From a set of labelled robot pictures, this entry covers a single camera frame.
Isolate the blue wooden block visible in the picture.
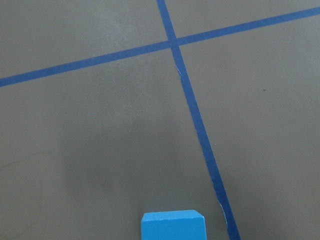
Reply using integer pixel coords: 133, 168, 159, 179
140, 209, 207, 240

